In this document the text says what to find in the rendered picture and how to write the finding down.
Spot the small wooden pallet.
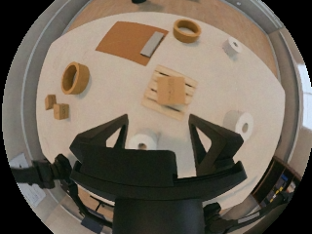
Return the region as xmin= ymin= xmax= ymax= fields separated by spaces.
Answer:
xmin=141 ymin=65 xmax=200 ymax=122

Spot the brown cardboard carton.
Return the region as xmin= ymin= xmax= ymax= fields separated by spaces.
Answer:
xmin=54 ymin=103 xmax=69 ymax=120
xmin=45 ymin=95 xmax=57 ymax=110
xmin=158 ymin=77 xmax=187 ymax=105

